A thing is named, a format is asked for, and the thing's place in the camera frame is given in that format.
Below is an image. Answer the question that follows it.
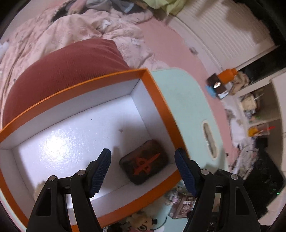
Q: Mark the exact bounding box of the brown card box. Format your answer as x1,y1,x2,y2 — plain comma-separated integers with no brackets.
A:
169,192,196,219

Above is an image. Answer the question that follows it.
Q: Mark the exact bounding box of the cartoon mouse figure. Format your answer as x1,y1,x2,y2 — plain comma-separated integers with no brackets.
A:
120,212,157,231

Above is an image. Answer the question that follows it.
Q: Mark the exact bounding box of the dark red-print case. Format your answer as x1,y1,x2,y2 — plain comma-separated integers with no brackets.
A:
119,140,169,185

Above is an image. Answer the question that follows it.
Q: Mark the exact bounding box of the orange cardboard box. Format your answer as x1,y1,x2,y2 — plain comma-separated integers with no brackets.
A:
1,70,184,231

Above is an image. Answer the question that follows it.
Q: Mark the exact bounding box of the phone on blue stand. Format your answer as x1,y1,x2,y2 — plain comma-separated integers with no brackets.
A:
206,74,229,100

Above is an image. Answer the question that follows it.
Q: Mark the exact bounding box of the orange bottle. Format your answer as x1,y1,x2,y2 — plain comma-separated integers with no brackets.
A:
218,68,238,85

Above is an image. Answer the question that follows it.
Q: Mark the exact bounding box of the red pillow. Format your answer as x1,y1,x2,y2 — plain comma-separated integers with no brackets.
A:
2,38,130,126

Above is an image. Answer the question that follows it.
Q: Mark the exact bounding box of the pink floral quilt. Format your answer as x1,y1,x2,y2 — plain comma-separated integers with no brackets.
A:
1,2,168,106

